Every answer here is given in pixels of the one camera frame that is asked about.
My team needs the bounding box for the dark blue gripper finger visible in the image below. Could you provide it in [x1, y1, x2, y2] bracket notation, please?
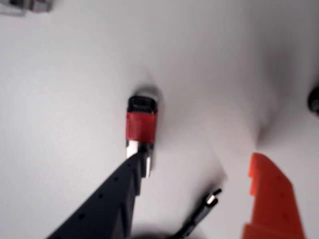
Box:
[46, 152, 147, 239]

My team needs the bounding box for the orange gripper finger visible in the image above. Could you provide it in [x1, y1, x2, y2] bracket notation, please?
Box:
[241, 152, 304, 239]

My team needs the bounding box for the red and black USB stick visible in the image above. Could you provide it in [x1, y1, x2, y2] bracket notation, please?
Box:
[124, 95, 159, 179]

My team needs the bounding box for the small grey cylinder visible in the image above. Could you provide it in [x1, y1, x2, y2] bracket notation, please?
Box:
[308, 86, 319, 115]

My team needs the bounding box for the silver metal wristwatch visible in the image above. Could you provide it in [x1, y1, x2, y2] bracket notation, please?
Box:
[0, 0, 54, 17]

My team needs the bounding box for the black braided USB-C cable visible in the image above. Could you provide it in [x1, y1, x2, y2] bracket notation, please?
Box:
[134, 188, 222, 239]

